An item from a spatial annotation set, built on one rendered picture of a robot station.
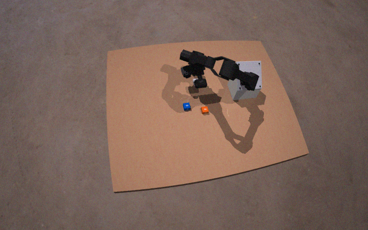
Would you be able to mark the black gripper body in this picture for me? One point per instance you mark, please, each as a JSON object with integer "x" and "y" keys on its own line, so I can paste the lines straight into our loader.
{"x": 200, "y": 82}

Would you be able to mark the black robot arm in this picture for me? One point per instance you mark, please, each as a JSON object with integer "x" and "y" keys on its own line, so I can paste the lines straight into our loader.
{"x": 229, "y": 69}

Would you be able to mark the orange block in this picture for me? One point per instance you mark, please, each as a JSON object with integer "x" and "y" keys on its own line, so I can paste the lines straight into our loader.
{"x": 204, "y": 110}

